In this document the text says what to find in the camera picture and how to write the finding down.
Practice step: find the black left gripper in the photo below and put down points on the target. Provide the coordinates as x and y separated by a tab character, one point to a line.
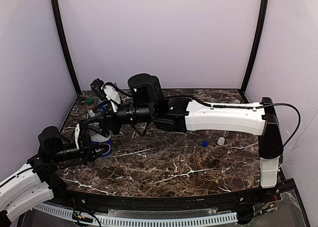
87	146

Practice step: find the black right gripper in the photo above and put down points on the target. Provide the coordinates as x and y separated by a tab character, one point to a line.
114	116

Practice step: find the Pepsi bottle blue label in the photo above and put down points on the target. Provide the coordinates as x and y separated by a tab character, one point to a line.
100	139

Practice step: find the blue Pepsi bottle cap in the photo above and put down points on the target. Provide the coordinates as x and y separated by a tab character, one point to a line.
205	144

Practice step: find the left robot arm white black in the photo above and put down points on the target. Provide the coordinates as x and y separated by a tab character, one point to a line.
37	182

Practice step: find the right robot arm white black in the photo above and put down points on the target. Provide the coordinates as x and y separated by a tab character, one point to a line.
185	113

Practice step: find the Starbucks coffee bottle green cap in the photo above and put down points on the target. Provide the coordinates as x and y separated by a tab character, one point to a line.
90	106

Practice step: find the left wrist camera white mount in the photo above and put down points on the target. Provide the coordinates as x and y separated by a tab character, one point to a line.
79	137

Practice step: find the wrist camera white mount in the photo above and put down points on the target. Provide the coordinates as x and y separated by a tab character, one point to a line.
79	137
107	91

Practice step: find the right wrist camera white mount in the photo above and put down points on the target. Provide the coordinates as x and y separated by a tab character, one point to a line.
107	91

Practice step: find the black left corner frame post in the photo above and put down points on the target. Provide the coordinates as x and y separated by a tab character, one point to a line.
64	45

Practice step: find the black corner frame post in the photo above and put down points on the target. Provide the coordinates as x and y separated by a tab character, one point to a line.
64	45
254	48

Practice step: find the black front table rail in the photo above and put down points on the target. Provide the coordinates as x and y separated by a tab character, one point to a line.
102	191

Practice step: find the white slotted cable duct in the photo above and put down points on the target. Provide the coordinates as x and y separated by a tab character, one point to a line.
137	219

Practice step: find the black right corner frame post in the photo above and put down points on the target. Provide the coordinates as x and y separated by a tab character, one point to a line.
254	48

